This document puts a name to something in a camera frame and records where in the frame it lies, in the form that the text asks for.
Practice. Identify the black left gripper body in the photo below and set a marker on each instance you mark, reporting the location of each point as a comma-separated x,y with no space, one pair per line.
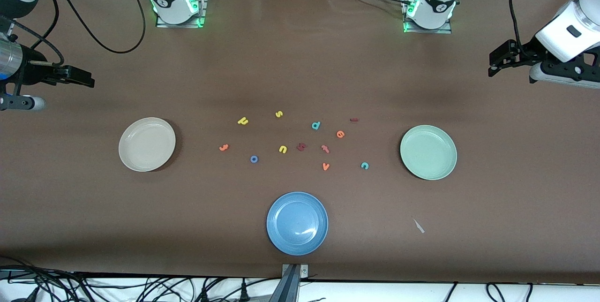
526,53

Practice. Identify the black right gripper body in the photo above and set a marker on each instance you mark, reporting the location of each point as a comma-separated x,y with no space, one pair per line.
33,71

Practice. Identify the yellow foam letter h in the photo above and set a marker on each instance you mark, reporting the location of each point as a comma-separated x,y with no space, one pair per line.
242,121

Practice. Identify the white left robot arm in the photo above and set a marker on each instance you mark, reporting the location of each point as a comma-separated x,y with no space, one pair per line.
569,20

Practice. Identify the beige round plate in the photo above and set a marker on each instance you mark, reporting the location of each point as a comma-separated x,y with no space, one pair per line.
147,144

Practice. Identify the light green round plate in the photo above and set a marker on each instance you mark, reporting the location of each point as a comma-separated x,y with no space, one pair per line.
429,152

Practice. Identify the white paper scrap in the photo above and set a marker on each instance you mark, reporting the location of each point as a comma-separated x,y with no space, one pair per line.
418,226

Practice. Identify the teal foam letter d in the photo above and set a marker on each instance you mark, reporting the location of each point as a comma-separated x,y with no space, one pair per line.
314,126

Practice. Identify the brown table cover sheet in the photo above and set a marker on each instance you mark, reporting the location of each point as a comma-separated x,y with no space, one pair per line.
300,58

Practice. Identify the maroon foam letter k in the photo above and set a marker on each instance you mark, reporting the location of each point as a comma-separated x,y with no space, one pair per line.
301,147

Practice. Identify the blue round plate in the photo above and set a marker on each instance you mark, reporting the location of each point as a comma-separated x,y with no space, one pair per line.
297,223

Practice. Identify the silver camera mount bracket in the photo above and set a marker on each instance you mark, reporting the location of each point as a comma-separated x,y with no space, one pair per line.
303,271

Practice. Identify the dark metal camera pole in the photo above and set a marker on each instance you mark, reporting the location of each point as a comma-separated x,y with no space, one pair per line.
288,288

